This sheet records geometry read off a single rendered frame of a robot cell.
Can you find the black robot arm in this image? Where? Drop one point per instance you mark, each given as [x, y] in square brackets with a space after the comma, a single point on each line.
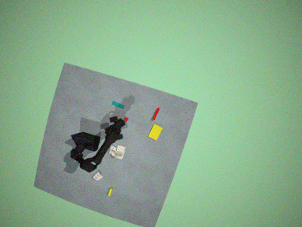
[110, 138]

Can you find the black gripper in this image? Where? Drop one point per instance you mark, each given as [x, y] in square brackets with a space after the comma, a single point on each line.
[114, 119]

